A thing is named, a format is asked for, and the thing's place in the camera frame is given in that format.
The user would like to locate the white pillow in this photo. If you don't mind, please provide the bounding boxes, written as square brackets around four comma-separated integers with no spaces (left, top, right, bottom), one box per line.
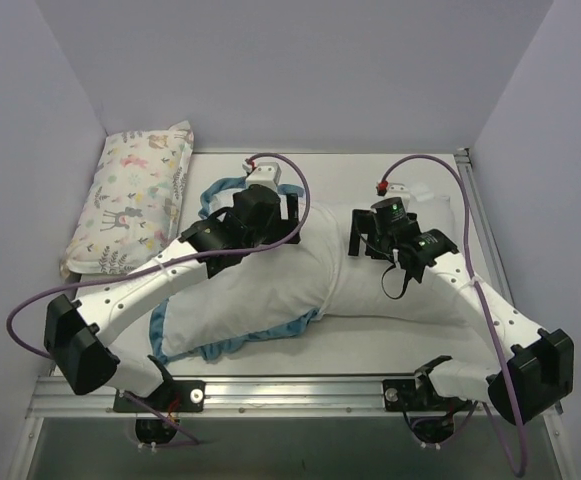
[325,204,465,326]

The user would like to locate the blue white plush pillowcase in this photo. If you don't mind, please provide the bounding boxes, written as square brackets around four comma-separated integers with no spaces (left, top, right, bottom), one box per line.
[149,201,343,364]

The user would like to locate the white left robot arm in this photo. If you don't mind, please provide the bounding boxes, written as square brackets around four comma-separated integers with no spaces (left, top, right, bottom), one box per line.
[44,185,305,411]

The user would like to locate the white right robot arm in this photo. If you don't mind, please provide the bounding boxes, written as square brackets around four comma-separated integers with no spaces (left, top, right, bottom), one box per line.
[348,197,574,425]

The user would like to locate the animal print small pillow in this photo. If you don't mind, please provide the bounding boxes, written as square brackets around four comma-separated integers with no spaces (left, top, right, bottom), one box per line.
[60,121,194,278]

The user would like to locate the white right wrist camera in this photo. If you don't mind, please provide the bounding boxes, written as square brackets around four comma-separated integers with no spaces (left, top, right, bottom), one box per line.
[376,181,412,204]

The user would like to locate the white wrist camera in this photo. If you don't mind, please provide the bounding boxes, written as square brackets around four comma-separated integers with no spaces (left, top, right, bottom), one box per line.
[376,181,412,204]
[244,160,281,192]

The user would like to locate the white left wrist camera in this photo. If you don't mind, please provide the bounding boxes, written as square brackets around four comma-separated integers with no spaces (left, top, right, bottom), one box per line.
[244,160,281,192]

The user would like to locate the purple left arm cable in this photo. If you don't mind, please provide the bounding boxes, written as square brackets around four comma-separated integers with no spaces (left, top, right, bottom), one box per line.
[7,152,312,447]

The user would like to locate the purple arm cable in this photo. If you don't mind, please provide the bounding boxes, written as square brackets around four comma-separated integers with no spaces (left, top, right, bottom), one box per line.
[377,153,529,477]
[7,152,312,447]

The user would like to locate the aluminium side frame rail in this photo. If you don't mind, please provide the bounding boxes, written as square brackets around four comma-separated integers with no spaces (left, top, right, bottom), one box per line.
[454,149,513,301]

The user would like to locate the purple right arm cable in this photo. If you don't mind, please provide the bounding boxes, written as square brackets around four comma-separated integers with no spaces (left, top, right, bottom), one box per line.
[377,153,529,477]

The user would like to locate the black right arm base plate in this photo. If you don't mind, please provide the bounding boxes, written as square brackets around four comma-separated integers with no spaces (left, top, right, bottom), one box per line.
[382,377,466,414]

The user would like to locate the aluminium mounting rail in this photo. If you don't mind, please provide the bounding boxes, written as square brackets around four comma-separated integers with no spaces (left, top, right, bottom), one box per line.
[27,375,410,419]

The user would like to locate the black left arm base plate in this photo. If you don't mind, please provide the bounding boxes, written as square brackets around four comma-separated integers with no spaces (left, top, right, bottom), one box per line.
[112,380,206,413]

